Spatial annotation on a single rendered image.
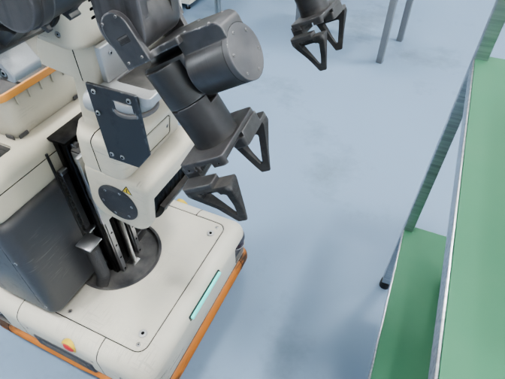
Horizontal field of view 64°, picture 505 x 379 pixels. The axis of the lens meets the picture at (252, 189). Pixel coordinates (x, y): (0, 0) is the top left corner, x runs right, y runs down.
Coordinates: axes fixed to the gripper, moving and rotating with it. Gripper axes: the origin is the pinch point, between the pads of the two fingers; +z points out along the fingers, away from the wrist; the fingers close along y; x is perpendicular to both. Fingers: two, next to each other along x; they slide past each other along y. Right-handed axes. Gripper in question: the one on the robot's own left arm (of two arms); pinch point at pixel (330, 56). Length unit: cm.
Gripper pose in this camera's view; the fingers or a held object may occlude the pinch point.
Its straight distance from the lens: 87.7
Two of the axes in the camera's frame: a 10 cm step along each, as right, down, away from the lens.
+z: 4.1, 7.8, 4.8
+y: 4.5, -6.3, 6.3
